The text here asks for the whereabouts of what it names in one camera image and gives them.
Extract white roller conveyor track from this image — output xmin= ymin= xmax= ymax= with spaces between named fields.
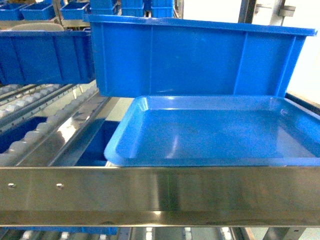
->
xmin=0 ymin=87 xmax=109 ymax=167

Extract small blue background bin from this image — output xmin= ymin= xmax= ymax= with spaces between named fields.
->
xmin=60 ymin=1 xmax=90 ymax=20
xmin=0 ymin=3 xmax=26 ymax=21
xmin=20 ymin=2 xmax=56 ymax=21

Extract left blue plastic crate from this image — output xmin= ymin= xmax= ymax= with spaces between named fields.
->
xmin=0 ymin=30 xmax=96 ymax=85

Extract large blue plastic crate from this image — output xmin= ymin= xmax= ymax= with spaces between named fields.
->
xmin=84 ymin=14 xmax=318 ymax=98

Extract blue plastic tray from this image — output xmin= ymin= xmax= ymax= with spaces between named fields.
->
xmin=104 ymin=95 xmax=320 ymax=167

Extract stainless steel front rail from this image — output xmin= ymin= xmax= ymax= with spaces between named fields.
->
xmin=0 ymin=166 xmax=320 ymax=227

